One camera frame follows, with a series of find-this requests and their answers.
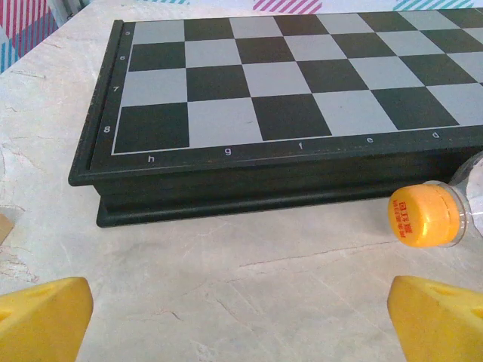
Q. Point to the clear bottle with orange cap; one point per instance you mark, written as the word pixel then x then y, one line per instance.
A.
pixel 419 215

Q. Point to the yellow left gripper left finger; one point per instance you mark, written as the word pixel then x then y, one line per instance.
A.
pixel 41 324

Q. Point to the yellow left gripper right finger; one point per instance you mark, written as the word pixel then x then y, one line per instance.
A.
pixel 441 328

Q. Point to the black and grey chessboard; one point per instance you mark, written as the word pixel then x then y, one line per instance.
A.
pixel 264 94

